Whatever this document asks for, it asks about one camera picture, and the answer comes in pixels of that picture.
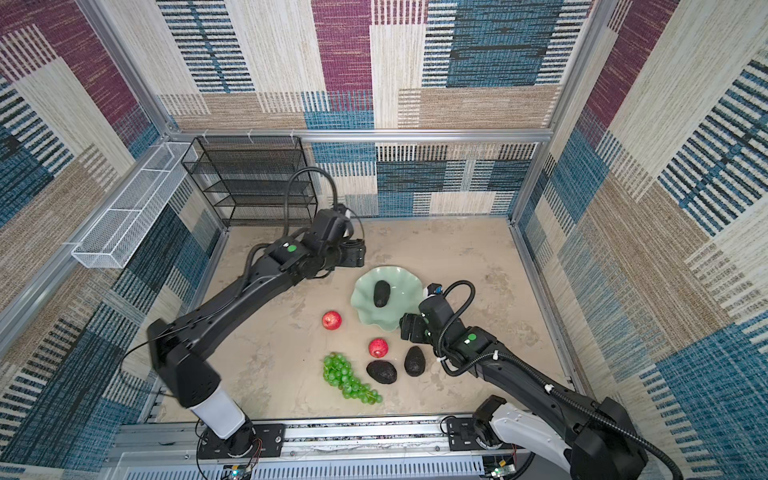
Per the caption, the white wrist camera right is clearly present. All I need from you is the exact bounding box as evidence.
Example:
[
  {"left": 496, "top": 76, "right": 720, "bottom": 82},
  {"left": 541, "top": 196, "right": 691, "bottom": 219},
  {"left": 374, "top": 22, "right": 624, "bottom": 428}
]
[{"left": 425, "top": 283, "right": 443, "bottom": 298}]

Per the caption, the aluminium mounting rail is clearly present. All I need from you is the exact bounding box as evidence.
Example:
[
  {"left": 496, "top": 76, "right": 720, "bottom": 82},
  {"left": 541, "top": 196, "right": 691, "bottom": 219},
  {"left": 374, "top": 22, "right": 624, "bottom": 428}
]
[{"left": 101, "top": 410, "right": 619, "bottom": 480}]

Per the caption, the light green scalloped fruit bowl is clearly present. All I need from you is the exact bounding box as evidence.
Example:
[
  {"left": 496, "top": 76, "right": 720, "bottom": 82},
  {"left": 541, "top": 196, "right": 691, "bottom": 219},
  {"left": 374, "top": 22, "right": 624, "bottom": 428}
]
[{"left": 350, "top": 266, "right": 425, "bottom": 332}]

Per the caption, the white wire mesh basket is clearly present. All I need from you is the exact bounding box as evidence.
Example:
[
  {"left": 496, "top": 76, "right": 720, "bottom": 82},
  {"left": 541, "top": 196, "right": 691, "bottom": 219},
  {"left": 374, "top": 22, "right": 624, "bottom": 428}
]
[{"left": 71, "top": 142, "right": 190, "bottom": 269}]

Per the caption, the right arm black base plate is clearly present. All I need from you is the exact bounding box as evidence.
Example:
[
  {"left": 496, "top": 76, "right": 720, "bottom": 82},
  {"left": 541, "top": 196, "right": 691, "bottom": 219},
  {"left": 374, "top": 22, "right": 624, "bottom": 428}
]
[{"left": 439, "top": 415, "right": 514, "bottom": 451}]

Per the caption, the green fake grape bunch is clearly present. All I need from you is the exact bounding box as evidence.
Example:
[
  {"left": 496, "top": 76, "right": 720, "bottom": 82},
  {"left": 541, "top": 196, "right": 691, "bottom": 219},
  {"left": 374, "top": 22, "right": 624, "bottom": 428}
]
[{"left": 323, "top": 352, "right": 383, "bottom": 405}]

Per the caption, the dark fake avocado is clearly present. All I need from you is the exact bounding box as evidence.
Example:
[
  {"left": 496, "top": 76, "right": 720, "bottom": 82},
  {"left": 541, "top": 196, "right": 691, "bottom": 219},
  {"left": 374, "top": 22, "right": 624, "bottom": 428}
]
[
  {"left": 373, "top": 280, "right": 391, "bottom": 308},
  {"left": 404, "top": 346, "right": 426, "bottom": 377},
  {"left": 366, "top": 360, "right": 398, "bottom": 385}
]

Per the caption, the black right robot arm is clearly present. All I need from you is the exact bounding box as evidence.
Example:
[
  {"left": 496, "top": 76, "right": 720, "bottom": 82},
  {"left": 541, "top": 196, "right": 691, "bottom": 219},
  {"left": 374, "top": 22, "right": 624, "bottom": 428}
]
[{"left": 400, "top": 284, "right": 683, "bottom": 479}]

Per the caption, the red fake apple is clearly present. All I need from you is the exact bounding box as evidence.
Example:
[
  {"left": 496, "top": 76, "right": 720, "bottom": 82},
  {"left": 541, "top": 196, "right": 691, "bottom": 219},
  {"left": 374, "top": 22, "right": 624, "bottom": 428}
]
[
  {"left": 368, "top": 338, "right": 389, "bottom": 359},
  {"left": 321, "top": 311, "right": 343, "bottom": 331}
]

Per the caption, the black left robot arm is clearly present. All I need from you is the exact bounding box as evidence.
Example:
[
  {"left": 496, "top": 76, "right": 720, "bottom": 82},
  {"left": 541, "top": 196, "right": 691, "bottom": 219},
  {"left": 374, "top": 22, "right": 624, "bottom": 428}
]
[{"left": 147, "top": 199, "right": 365, "bottom": 458}]

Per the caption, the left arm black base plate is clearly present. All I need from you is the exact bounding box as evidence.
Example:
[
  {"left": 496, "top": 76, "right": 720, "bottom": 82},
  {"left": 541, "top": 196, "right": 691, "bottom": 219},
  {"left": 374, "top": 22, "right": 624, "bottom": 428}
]
[{"left": 196, "top": 422, "right": 285, "bottom": 461}]

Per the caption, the black wire shelf rack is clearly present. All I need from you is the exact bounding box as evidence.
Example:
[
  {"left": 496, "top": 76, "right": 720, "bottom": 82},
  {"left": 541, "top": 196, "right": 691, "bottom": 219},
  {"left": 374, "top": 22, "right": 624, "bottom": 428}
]
[{"left": 182, "top": 136, "right": 318, "bottom": 227}]

